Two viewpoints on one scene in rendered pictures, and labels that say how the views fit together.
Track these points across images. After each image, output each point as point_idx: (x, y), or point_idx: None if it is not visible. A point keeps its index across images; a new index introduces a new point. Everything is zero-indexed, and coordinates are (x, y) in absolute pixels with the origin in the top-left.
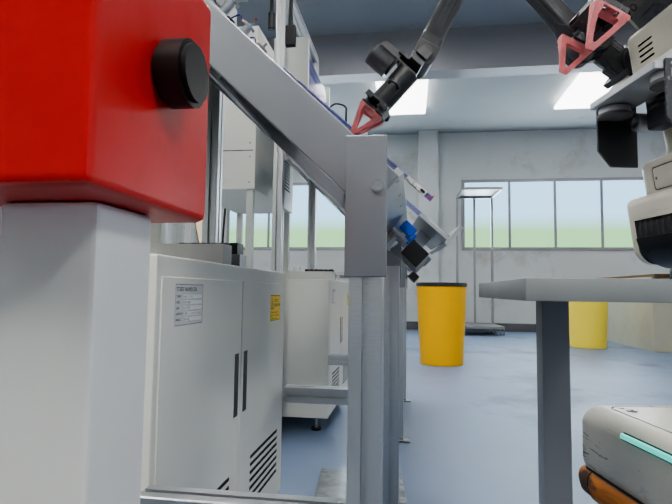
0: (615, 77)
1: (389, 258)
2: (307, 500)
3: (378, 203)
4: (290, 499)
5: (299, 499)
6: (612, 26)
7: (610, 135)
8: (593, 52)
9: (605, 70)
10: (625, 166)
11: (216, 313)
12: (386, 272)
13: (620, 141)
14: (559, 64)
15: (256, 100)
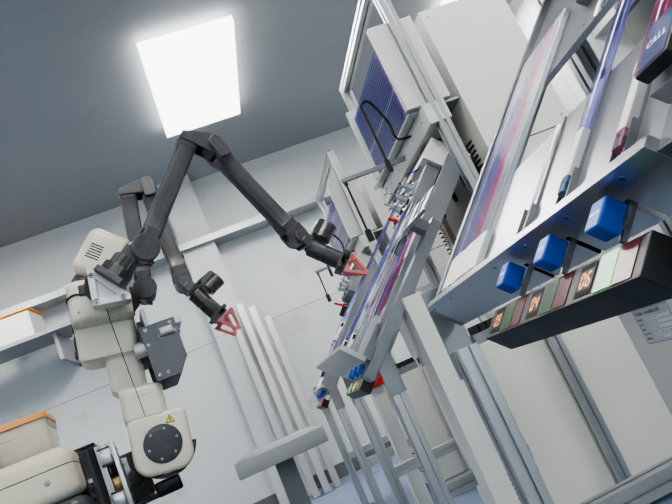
0: (125, 287)
1: (390, 369)
2: (405, 461)
3: (347, 384)
4: (409, 459)
5: (407, 460)
6: (211, 320)
7: (171, 346)
8: (147, 266)
9: (131, 277)
10: (168, 376)
11: None
12: (353, 404)
13: (164, 354)
14: (239, 323)
15: None
